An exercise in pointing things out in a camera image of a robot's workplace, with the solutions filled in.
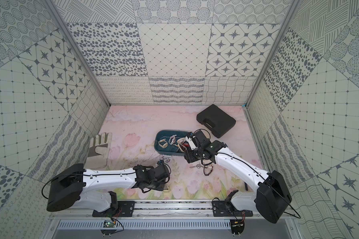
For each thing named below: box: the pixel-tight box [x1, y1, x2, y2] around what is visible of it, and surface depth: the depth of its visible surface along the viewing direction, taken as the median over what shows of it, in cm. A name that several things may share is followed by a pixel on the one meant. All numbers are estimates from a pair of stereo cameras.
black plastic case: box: [196, 104, 236, 139], surface depth 108 cm
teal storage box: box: [154, 129, 190, 156], surface depth 99 cm
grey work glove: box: [84, 132, 113, 169], surface depth 96 cm
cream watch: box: [158, 138, 169, 149], surface depth 98 cm
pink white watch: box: [168, 134, 178, 145], surface depth 100 cm
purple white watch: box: [161, 155, 172, 163], surface depth 92 cm
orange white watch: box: [177, 137, 186, 144], surface depth 100 cm
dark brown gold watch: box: [203, 164, 214, 177], surface depth 88 cm
